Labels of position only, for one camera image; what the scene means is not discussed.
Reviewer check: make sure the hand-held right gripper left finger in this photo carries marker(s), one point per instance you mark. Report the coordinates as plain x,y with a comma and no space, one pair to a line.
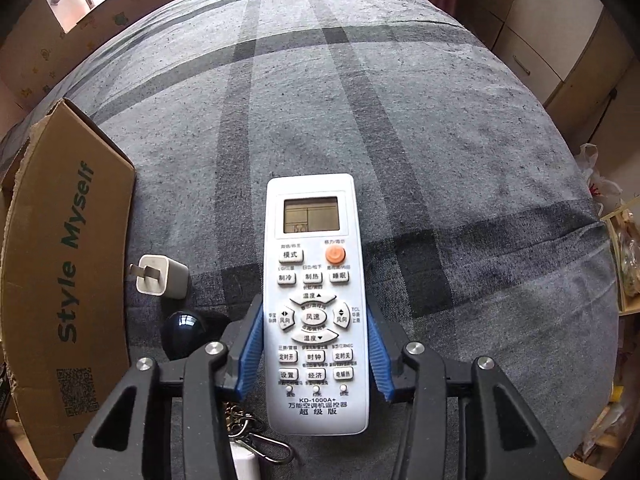
252,355

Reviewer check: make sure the white power bank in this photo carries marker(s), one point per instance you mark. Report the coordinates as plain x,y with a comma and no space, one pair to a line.
245,467

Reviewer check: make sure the dark blue glossy ball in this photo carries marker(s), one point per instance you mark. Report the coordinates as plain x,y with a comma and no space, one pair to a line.
184,335

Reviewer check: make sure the white charger plug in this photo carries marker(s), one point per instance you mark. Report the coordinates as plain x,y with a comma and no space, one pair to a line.
162,277

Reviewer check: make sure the white plastic bag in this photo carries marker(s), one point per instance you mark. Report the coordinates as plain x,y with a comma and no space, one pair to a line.
597,175

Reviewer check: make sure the brown cardboard box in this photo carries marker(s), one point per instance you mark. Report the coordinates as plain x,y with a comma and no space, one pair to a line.
50,240

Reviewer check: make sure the beige wardrobe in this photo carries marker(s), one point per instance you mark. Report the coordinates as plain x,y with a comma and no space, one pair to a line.
550,35

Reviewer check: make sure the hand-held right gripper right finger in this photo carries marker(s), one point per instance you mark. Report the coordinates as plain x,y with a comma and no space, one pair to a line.
380,360

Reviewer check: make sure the grey plaid bedsheet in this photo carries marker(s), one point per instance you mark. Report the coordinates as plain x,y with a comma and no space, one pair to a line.
400,160

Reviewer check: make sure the white remote control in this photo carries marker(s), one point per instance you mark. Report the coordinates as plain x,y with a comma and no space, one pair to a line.
310,260

